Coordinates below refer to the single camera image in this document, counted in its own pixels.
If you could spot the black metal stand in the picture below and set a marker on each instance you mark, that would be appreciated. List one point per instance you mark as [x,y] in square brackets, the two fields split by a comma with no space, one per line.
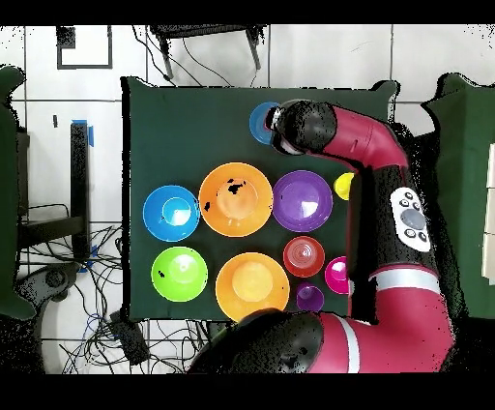
[201,30]

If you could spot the black power strip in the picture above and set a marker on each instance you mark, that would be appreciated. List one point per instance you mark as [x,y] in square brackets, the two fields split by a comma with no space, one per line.
[129,340]

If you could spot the grey pedestal foot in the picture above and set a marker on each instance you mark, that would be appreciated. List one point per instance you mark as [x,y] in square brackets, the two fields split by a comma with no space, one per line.
[54,278]

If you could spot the dark green tablecloth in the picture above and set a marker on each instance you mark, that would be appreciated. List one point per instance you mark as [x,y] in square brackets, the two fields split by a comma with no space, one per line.
[193,123]

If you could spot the yellow cup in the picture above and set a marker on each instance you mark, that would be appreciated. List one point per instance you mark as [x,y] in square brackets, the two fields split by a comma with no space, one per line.
[342,187]

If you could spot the wide purple bowl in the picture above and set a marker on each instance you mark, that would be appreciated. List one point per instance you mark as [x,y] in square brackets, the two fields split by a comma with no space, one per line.
[302,193]

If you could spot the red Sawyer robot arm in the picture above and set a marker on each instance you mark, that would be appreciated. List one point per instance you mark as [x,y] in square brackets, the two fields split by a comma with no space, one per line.
[386,309]

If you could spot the small black floor marker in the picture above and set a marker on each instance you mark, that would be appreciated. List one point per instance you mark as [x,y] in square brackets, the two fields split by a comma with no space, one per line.
[55,121]

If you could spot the black beam with blue tape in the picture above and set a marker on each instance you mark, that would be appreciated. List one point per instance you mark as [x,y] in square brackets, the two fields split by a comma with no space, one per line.
[79,174]

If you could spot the small red-orange bowl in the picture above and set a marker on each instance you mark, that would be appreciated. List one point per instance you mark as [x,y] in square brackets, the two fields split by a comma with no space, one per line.
[304,257]

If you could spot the purple cup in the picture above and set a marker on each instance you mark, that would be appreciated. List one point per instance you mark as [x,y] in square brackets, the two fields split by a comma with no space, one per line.
[309,299]

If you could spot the opaque blue bowl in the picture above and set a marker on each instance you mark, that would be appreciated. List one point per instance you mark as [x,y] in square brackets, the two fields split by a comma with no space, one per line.
[162,224]

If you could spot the green bowl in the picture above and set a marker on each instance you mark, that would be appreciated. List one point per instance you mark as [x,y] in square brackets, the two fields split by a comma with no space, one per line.
[179,278]

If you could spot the neighbouring green table cloth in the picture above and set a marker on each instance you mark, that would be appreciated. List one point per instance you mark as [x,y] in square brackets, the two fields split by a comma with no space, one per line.
[468,174]
[7,193]

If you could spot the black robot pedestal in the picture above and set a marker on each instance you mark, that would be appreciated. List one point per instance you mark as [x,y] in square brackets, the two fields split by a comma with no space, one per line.
[216,332]

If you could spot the small translucent blue bowl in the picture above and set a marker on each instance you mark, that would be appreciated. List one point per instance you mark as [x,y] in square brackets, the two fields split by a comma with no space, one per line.
[257,123]

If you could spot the pink bowl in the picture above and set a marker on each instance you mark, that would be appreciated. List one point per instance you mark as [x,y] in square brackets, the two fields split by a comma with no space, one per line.
[336,274]

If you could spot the large orange bowl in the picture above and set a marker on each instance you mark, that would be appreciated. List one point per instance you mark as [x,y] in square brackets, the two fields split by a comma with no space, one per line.
[252,286]
[235,220]

